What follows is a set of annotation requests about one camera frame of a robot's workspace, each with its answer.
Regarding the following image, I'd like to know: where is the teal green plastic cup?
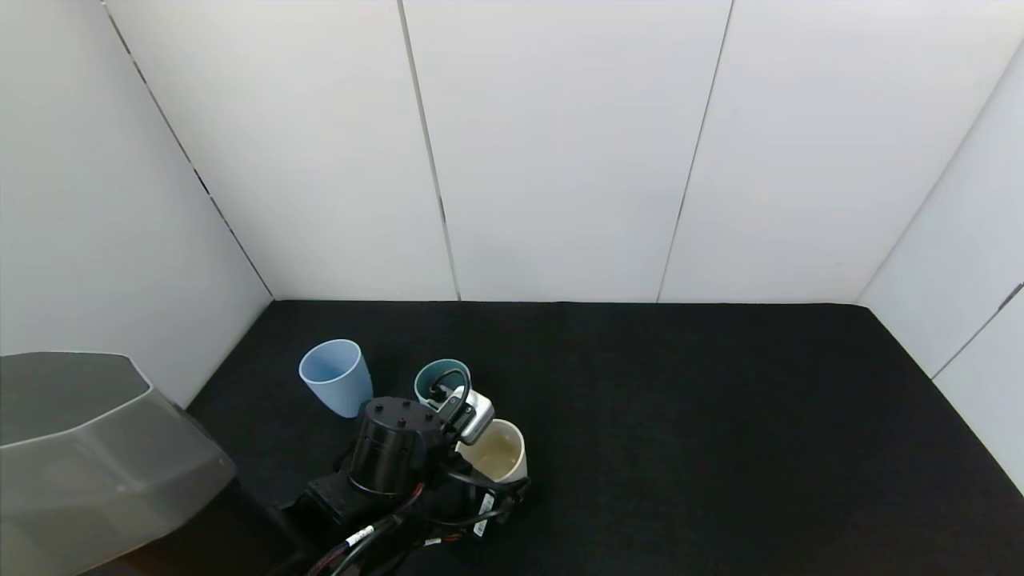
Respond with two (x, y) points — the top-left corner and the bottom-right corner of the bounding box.
(414, 358), (473, 410)

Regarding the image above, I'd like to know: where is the black camera cable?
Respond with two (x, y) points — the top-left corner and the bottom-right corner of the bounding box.
(430, 366), (474, 437)

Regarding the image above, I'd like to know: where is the black red arm cable bundle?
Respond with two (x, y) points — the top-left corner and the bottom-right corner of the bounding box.
(306, 472), (521, 576)

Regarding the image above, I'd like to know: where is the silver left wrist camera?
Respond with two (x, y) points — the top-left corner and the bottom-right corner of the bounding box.
(428, 386), (496, 447)

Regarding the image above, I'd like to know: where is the beige plastic cup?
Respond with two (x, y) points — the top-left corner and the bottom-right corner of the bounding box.
(458, 418), (529, 484)

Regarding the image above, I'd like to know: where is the light blue plastic cup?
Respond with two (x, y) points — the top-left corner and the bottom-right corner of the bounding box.
(298, 339), (374, 418)

